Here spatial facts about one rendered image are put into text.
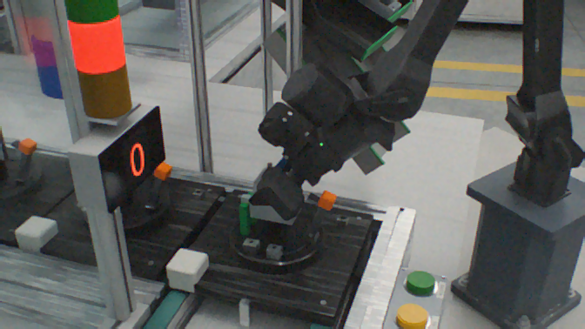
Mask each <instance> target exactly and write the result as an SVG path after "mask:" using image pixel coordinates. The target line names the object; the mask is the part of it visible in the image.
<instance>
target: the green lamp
mask: <svg viewBox="0 0 585 329"><path fill-rule="evenodd" d="M64 6H65V10H66V16H67V19H68V20H69V21H70V22H72V23H76V24H100V23H104V22H109V21H111V20H113V19H115V18H117V17H118V14H119V11H118V0H64Z"/></svg>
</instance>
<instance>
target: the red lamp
mask: <svg viewBox="0 0 585 329"><path fill-rule="evenodd" d="M68 25H69V31H70V35H71V45H72V49H73V55H74V60H75V65H76V68H77V69H78V70H81V71H84V72H90V74H99V73H100V72H107V71H114V70H117V69H119V68H121V67H122V66H123V65H124V64H126V56H125V50H124V44H123V41H124V38H123V37H122V31H121V24H120V18H119V15H118V17H117V18H115V19H113V20H111V21H109V22H104V23H94V24H81V23H72V22H70V21H68Z"/></svg>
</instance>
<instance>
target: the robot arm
mask: <svg viewBox="0 0 585 329"><path fill-rule="evenodd" d="M468 1H469V0H423V1H422V3H421V5H420V7H419V8H418V9H417V11H416V13H415V15H414V17H413V19H412V21H411V23H410V25H409V27H408V28H407V31H406V33H404V35H403V36H402V37H401V40H400V41H399V42H398V43H397V44H396V45H395V46H394V47H393V48H392V49H389V50H388V51H386V53H385V54H384V55H383V57H382V58H381V59H380V61H379V62H378V63H376V65H375V66H374V67H373V69H372V70H370V71H365V72H360V73H356V74H352V75H346V76H343V77H341V76H340V75H338V74H337V73H335V72H334V71H333V70H332V69H331V68H330V65H329V63H328V62H327V61H325V60H323V59H322V58H321V57H319V58H318V59H317V60H316V61H315V62H314V63H313V64H306V65H304V67H303V68H301V69H299V70H296V71H295V72H294V73H293V74H292V75H291V76H290V77H289V79H288V81H286V83H285V85H284V87H283V89H282V92H281V99H282V100H283V101H285V102H286V103H287V104H289V105H291V107H292V108H290V107H289V105H286V104H284V103H282V102H276V103H274V104H273V105H272V108H271V109H270V110H269V111H268V112H267V113H266V115H265V117H264V120H263V122H261V123H260V124H259V128H258V132H259V135H260V136H261V138H262V139H264V140H265V141H267V142H268V143H270V144H271V145H272V146H273V147H282V148H284V149H283V152H282V155H283V157H282V159H281V160H280V161H279V162H278V163H277V164H276V165H275V166H278V167H273V168H271V167H270V166H268V167H267V168H266V171H265V173H264V174H262V176H261V180H260V181H259V182H258V184H257V190H256V191H255V192H254V193H253V195H252V197H251V198H249V199H248V202H249V203H251V204H252V205H270V206H271V207H272V208H273V209H274V210H275V211H276V212H277V213H278V214H279V215H280V216H281V217H282V218H283V219H284V220H290V219H292V218H294V217H296V216H297V214H298V212H299V210H301V207H302V205H303V204H304V202H305V195H304V194H303V192H304V191H303V189H302V185H303V184H304V182H305V180H307V182H308V183H309V185H310V186H311V187H314V186H315V185H317V184H318V182H319V181H320V179H321V177H322V176H324V175H325V174H327V173H328V172H330V171H332V170H333V172H334V173H336V172H337V171H340V170H341V168H342V166H343V164H344V163H345V162H346V161H347V160H349V159H350V158H353V157H354V156H355V155H357V154H358V153H360V152H362V151H364V150H365V149H367V148H369V147H370V146H372V145H373V144H374V143H377V142H378V143H379V144H380V146H382V147H383V148H384V149H385V150H386V151H392V150H393V138H394V136H395V123H392V122H401V121H405V120H408V119H412V117H413V116H414V115H416V114H417V113H418V112H419V110H420V108H421V106H422V104H423V101H424V99H425V96H426V94H427V89H428V87H430V84H431V79H432V72H433V67H434V61H435V59H436V57H437V55H438V54H439V52H440V49H441V47H442V45H443V44H444V43H445V42H446V41H447V39H448V37H449V34H450V32H451V31H452V29H453V27H454V26H455V24H456V23H457V20H458V18H459V16H461V14H462V12H463V11H464V9H465V8H466V5H467V3H468ZM563 15H564V0H523V27H522V83H521V87H520V89H519V90H518V92H517V94H516V95H507V96H506V101H507V107H508V111H507V115H506V118H505V120H506V121H507V122H508V123H509V124H510V126H511V128H512V129H514V132H515V133H516V134H517V135H518V138H519V140H520V141H521V142H522V143H523V144H524V145H525V147H523V148H522V149H521V154H520V155H518V158H517V162H516V167H515V172H514V180H515V181H514V182H512V183H510V184H508V189H509V190H510V191H514V192H515V193H517V194H519V195H521V196H523V197H524V198H526V199H528V200H529V201H531V202H533V203H535V204H537V205H539V206H541V207H545V208H546V207H549V206H551V205H552V204H554V203H556V202H558V201H560V200H562V199H563V198H565V197H567V196H568V195H569V194H571V190H570V189H568V188H567V186H568V180H569V176H570V172H571V168H578V167H579V166H580V165H581V163H582V161H583V160H584V158H585V152H584V151H583V150H582V148H581V147H580V146H579V145H578V144H577V143H576V142H575V141H574V139H572V135H573V128H572V122H571V116H570V110H569V108H568V104H567V100H566V98H565V96H564V94H563V91H562V88H561V77H562V59H561V56H563V46H562V36H564V33H563ZM365 91H366V92H367V94H368V96H369V97H367V95H366V93H365ZM380 116H382V117H383V118H384V119H385V120H387V121H391V122H387V121H385V120H383V119H382V117H380ZM280 167H282V168H283V169H285V170H286V172H287V173H289V174H287V175H286V174H285V173H284V172H283V171H282V170H281V169H280Z"/></svg>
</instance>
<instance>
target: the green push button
mask: <svg viewBox="0 0 585 329"><path fill-rule="evenodd" d="M435 285H436V280H435V278H434V276H433V275H432V274H431V273H428V272H424V271H414V272H410V273H409V274H408V275H407V288H408V289H409V291H411V292H413V293H416V294H420V295H426V294H429V293H432V292H433V291H434V289H435Z"/></svg>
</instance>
